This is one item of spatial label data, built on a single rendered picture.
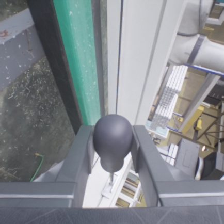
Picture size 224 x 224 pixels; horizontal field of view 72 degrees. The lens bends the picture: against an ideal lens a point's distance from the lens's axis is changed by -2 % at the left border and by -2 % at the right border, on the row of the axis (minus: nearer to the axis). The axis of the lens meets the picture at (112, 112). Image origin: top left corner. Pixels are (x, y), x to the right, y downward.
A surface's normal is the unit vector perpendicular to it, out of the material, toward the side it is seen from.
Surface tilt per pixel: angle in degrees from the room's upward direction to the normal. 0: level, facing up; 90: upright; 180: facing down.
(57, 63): 90
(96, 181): 90
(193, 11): 90
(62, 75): 90
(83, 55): 0
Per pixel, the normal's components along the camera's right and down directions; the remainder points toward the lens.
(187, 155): 0.01, -0.59
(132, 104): -0.44, 0.72
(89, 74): 0.90, 0.36
